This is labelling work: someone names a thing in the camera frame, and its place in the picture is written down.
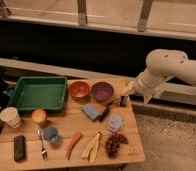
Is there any orange carrot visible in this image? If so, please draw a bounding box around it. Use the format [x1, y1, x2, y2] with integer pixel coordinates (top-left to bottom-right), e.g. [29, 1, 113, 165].
[66, 132, 83, 160]

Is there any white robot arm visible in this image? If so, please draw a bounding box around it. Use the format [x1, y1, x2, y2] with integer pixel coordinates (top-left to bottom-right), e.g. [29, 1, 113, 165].
[121, 49, 196, 104]

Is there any black rectangular remote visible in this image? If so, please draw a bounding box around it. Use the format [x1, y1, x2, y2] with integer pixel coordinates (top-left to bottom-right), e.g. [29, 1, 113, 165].
[14, 135, 26, 162]

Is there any crumpled blue-white cloth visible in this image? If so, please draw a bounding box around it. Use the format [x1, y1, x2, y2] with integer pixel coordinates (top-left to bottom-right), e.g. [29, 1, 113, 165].
[107, 115, 124, 133]

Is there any red yellow apple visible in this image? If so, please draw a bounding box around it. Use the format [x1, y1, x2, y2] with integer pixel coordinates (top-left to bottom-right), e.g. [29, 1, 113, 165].
[31, 109, 47, 126]

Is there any dark grape bunch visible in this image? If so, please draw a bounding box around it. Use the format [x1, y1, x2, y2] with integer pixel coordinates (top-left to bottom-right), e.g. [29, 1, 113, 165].
[105, 133, 128, 158]

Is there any orange bowl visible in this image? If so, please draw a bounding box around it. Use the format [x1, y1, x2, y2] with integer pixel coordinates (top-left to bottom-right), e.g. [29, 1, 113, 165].
[69, 81, 90, 100]

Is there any purple bowl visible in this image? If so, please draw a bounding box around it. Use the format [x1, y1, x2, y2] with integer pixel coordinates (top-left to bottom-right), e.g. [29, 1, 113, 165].
[91, 82, 114, 102]

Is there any yellow banana peel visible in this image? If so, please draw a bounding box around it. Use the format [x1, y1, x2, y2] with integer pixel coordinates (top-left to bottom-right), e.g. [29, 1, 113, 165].
[81, 132, 101, 162]

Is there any green plastic tray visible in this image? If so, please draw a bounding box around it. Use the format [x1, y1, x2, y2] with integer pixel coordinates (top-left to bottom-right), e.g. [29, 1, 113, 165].
[8, 76, 67, 112]

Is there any white paper cup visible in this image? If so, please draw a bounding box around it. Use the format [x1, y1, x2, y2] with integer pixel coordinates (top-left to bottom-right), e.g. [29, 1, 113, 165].
[0, 107, 22, 128]

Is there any silver fork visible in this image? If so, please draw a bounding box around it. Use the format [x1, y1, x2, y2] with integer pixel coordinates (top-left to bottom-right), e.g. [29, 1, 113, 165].
[37, 129, 48, 160]

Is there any blue small cup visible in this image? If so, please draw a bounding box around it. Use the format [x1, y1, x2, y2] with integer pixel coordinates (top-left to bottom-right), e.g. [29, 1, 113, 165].
[43, 127, 59, 144]

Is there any black marker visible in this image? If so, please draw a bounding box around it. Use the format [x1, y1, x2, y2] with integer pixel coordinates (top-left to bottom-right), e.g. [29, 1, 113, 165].
[99, 106, 110, 122]

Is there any blue sponge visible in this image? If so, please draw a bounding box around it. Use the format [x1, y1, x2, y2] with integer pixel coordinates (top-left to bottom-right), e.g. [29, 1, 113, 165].
[82, 103, 100, 121]

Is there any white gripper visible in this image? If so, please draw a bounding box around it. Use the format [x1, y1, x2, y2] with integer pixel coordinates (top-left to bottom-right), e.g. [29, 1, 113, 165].
[121, 70, 161, 104]

